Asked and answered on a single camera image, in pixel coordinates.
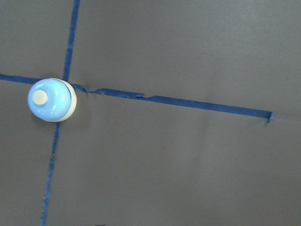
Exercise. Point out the blue tape strip crosswise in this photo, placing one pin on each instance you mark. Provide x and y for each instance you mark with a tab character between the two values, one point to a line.
180	102

